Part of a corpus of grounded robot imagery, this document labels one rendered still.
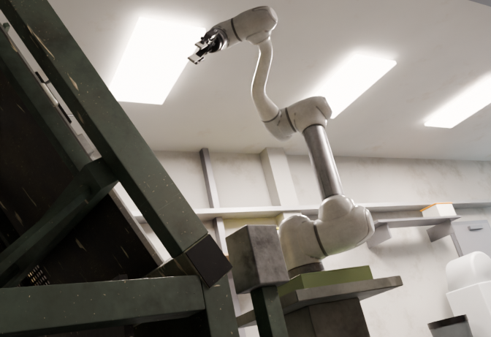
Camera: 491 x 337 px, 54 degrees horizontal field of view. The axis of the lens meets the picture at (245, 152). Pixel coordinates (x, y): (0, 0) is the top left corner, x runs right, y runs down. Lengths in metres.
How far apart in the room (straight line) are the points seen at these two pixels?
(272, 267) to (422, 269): 6.90
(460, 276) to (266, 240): 6.59
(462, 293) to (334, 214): 6.03
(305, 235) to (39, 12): 1.24
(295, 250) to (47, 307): 1.11
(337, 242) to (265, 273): 0.58
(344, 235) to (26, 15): 1.33
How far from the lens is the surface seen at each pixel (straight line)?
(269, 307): 1.46
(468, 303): 7.87
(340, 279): 1.91
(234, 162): 6.87
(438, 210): 8.22
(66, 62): 1.44
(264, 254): 1.46
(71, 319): 1.15
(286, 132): 2.32
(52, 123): 1.47
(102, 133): 1.35
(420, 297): 8.06
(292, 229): 2.00
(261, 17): 1.96
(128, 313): 1.20
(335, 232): 1.95
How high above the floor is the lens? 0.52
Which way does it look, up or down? 24 degrees up
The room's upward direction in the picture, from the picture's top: 13 degrees counter-clockwise
